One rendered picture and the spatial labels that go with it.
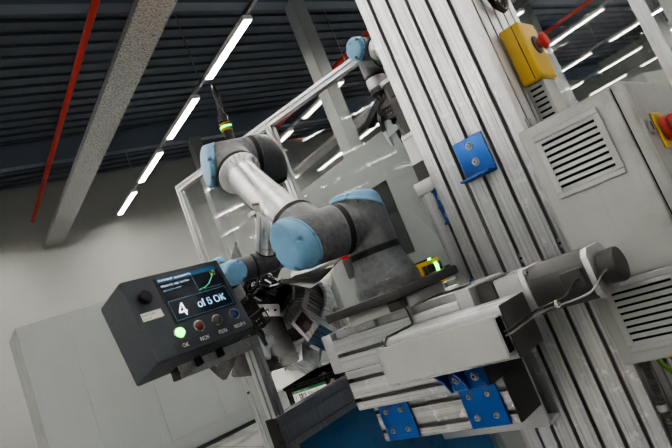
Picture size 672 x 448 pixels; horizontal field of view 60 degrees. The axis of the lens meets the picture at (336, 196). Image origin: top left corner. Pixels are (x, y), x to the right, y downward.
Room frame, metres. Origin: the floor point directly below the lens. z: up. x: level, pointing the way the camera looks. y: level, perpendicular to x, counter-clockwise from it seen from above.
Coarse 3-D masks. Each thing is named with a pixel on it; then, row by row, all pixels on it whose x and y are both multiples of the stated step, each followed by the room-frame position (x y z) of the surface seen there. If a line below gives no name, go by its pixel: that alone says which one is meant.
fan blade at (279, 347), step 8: (272, 320) 2.02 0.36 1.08; (280, 320) 2.03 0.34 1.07; (264, 328) 1.99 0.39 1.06; (272, 328) 2.00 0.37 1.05; (280, 328) 2.00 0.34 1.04; (280, 336) 1.97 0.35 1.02; (288, 336) 1.98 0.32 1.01; (272, 344) 1.95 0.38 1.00; (280, 344) 1.95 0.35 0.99; (288, 344) 1.95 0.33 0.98; (272, 352) 1.92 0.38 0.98; (280, 352) 1.92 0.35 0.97; (288, 352) 1.92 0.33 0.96; (240, 360) 1.93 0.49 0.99; (272, 360) 1.90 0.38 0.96; (288, 360) 1.89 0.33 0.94; (296, 360) 1.89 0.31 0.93; (240, 368) 1.91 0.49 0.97; (248, 368) 1.90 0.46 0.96; (272, 368) 1.88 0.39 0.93; (280, 368) 1.88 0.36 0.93; (240, 376) 1.89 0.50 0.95
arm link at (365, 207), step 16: (352, 192) 1.25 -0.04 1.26; (368, 192) 1.26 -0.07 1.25; (352, 208) 1.24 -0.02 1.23; (368, 208) 1.25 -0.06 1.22; (384, 208) 1.28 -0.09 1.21; (352, 224) 1.22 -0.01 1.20; (368, 224) 1.24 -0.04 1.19; (384, 224) 1.26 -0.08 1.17; (352, 240) 1.23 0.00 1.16; (368, 240) 1.24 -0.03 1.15; (384, 240) 1.25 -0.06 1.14
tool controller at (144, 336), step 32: (128, 288) 1.18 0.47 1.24; (160, 288) 1.23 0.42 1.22; (192, 288) 1.28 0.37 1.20; (224, 288) 1.34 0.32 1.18; (128, 320) 1.17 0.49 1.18; (160, 320) 1.19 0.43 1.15; (192, 320) 1.24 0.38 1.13; (224, 320) 1.30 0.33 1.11; (128, 352) 1.20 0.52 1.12; (160, 352) 1.15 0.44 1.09; (192, 352) 1.22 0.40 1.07; (224, 352) 1.33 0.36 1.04
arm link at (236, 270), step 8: (248, 256) 1.76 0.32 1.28; (224, 264) 1.71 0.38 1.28; (232, 264) 1.70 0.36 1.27; (240, 264) 1.71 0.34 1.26; (248, 264) 1.74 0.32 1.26; (224, 272) 1.69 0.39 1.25; (232, 272) 1.70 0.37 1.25; (240, 272) 1.71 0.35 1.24; (248, 272) 1.74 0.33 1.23; (256, 272) 1.76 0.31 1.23; (232, 280) 1.70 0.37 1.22; (240, 280) 1.71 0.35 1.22
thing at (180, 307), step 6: (174, 300) 1.24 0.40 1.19; (180, 300) 1.25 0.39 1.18; (186, 300) 1.26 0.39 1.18; (174, 306) 1.23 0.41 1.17; (180, 306) 1.24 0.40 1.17; (186, 306) 1.25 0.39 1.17; (174, 312) 1.22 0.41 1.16; (180, 312) 1.23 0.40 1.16; (186, 312) 1.24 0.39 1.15; (192, 312) 1.25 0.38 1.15; (180, 318) 1.22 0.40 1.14; (186, 318) 1.23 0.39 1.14
